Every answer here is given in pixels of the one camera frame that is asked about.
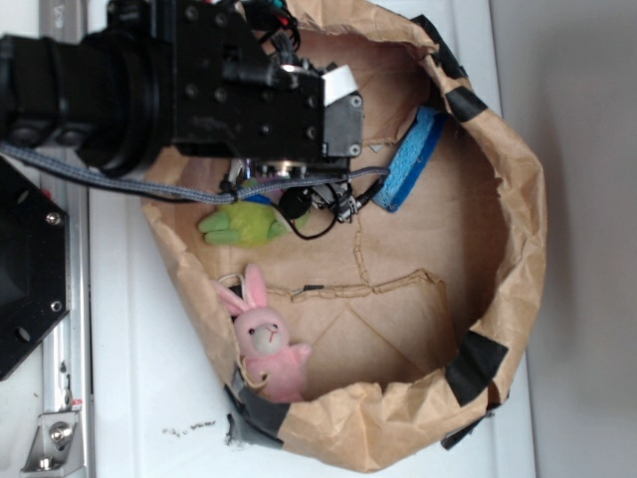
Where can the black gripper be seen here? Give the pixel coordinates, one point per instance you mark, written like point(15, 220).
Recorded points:
point(237, 88)

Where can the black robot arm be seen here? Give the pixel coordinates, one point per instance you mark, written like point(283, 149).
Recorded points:
point(100, 97)

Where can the green plush frog toy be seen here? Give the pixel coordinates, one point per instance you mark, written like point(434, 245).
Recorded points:
point(249, 223)

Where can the blue sponge block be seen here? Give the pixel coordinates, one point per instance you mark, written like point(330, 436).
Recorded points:
point(410, 159)

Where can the brown paper bag bin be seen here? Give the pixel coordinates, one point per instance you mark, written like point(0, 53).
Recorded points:
point(418, 315)

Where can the pink plush bunny toy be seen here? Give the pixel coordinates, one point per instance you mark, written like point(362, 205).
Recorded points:
point(272, 364)

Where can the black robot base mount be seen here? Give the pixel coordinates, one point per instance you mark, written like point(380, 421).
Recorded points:
point(34, 277)

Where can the aluminium frame rail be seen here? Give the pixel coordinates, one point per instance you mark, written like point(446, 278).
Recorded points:
point(66, 350)

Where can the metal corner bracket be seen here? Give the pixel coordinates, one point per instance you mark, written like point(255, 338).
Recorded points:
point(57, 449)

